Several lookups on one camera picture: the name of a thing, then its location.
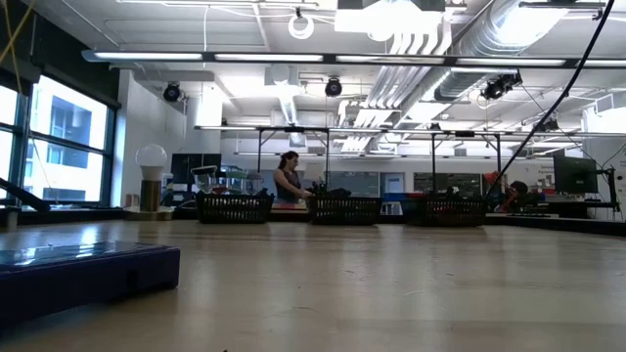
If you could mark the teal hourglass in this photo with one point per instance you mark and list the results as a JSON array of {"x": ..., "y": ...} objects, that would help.
[{"x": 236, "y": 174}]

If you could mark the person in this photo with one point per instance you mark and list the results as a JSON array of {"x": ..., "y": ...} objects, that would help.
[{"x": 288, "y": 183}]

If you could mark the black plastic basket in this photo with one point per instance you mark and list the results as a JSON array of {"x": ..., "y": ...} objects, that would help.
[
  {"x": 342, "y": 212},
  {"x": 235, "y": 210},
  {"x": 445, "y": 212}
]

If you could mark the blue storage bin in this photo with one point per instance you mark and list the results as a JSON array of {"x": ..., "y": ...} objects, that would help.
[{"x": 393, "y": 198}]

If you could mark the long LED light bar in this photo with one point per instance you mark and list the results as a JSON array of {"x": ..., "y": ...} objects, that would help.
[{"x": 269, "y": 57}]

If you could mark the black monitor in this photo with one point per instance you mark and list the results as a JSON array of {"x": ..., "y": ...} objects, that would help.
[
  {"x": 183, "y": 166},
  {"x": 574, "y": 174}
]

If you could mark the light bulb table lamp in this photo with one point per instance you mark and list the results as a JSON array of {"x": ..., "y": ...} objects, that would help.
[{"x": 151, "y": 156}]

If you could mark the red desk lamp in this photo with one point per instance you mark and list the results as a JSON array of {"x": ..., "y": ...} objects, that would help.
[{"x": 490, "y": 176}]

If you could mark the black ceiling-mounted device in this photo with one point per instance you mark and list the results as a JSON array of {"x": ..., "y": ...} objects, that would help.
[{"x": 501, "y": 85}]

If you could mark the plain purple timer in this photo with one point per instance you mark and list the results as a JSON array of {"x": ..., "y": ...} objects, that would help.
[{"x": 88, "y": 278}]

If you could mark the large window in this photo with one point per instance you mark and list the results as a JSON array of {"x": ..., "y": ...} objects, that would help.
[{"x": 68, "y": 112}]

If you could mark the black ceiling camera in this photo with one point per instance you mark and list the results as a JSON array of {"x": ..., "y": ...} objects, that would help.
[
  {"x": 333, "y": 87},
  {"x": 172, "y": 92}
]

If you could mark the black metal rig frame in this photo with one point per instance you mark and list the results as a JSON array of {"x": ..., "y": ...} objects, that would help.
[{"x": 433, "y": 166}]

